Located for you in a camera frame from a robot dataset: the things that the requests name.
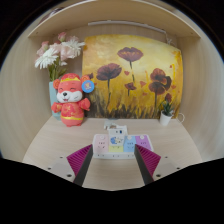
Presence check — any white charger block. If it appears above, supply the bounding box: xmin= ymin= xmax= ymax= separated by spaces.
xmin=107 ymin=124 xmax=129 ymax=147

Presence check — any small potted succulent white pot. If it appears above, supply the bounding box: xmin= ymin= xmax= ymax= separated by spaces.
xmin=158 ymin=99 xmax=175 ymax=127

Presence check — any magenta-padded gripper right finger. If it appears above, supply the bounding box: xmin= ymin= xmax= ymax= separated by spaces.
xmin=133 ymin=143 xmax=184 ymax=186

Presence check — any white light bar cable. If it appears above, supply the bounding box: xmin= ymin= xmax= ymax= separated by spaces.
xmin=164 ymin=31 xmax=178 ymax=48

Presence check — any white light bar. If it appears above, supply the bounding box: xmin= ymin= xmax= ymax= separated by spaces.
xmin=87 ymin=20 xmax=168 ymax=35

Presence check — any light blue vase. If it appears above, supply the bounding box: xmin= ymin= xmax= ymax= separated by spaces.
xmin=48 ymin=80 xmax=63 ymax=121

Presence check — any pink and white flower bouquet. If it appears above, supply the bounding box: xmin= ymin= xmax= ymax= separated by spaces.
xmin=34 ymin=31 xmax=87 ymax=82

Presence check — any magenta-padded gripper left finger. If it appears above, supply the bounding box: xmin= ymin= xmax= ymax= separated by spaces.
xmin=45 ymin=143 xmax=95 ymax=187

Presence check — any white cable loop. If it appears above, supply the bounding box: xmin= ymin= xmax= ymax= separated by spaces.
xmin=173 ymin=112 xmax=186 ymax=124

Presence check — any yellow poppy flower painting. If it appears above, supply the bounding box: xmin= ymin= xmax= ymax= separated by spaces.
xmin=81 ymin=34 xmax=185 ymax=120

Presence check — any red plush mouse toy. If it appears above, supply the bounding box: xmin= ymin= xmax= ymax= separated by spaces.
xmin=50 ymin=72 xmax=96 ymax=128

